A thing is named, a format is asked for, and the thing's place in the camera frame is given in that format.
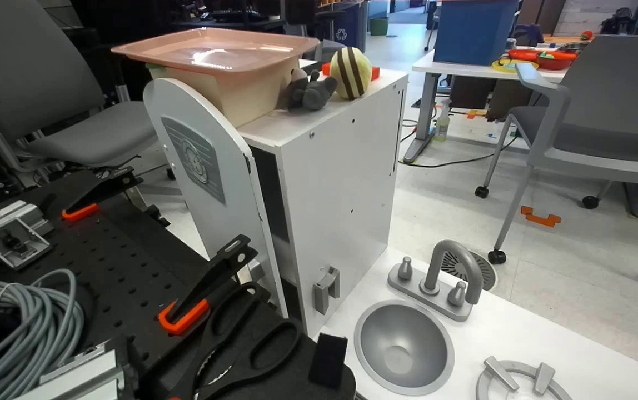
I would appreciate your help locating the pink plastic tray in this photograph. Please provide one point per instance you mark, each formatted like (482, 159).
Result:
(218, 49)

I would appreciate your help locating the white toy kitchen cabinet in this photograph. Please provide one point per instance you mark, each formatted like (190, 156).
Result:
(311, 193)

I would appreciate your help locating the grey plush toy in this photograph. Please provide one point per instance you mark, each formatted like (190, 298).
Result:
(308, 94)

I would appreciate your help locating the light wooden box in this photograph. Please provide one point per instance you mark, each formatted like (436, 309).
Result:
(241, 96)

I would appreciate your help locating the yellow black striped ball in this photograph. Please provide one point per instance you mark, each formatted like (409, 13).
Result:
(352, 73)

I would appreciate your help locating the grey toy faucet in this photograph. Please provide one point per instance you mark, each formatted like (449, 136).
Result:
(449, 286)

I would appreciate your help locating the black scissors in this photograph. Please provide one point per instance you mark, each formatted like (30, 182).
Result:
(220, 349)

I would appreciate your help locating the white toy kitchen counter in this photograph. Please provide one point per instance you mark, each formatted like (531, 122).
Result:
(502, 353)

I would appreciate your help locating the black orange clamp front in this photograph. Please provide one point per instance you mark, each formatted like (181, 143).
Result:
(218, 274)

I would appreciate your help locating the black orange clamp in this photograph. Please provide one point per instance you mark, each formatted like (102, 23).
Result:
(218, 274)
(97, 194)

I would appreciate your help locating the small black block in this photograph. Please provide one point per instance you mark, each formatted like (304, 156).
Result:
(328, 360)

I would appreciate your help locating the grey toy sink bowl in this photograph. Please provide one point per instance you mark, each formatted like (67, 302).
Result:
(402, 348)

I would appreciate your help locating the black perforated board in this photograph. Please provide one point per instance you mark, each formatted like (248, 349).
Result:
(130, 268)

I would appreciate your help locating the black orange clamp rear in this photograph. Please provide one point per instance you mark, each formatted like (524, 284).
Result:
(97, 194)

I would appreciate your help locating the white desk table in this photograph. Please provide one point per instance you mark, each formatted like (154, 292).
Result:
(442, 79)

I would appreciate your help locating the grey office chair left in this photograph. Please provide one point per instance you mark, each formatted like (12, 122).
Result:
(44, 80)

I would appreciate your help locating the grey office chair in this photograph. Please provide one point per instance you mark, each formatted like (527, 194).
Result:
(44, 80)
(586, 129)

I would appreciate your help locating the grey office chair right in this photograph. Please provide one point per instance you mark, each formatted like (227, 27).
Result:
(586, 129)

